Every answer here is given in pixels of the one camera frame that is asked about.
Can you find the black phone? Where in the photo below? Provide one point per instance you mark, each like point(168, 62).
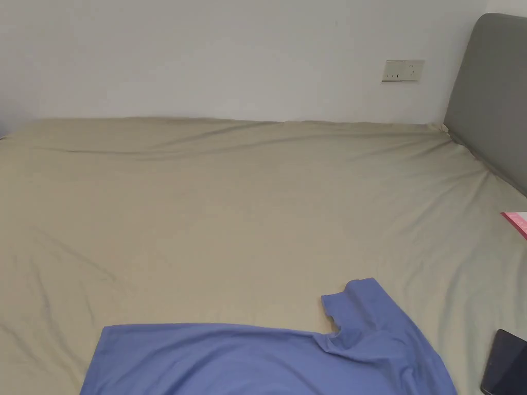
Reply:
point(505, 364)

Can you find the pink and white card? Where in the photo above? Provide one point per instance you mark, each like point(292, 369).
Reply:
point(518, 221)

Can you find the bed with beige sheet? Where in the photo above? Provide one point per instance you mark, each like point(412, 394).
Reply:
point(230, 214)

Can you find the grey padded headboard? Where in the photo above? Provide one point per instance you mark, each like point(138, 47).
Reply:
point(492, 94)

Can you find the white wall socket plate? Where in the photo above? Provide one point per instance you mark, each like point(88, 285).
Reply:
point(402, 70)

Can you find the blue shirt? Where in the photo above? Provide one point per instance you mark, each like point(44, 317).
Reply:
point(255, 362)

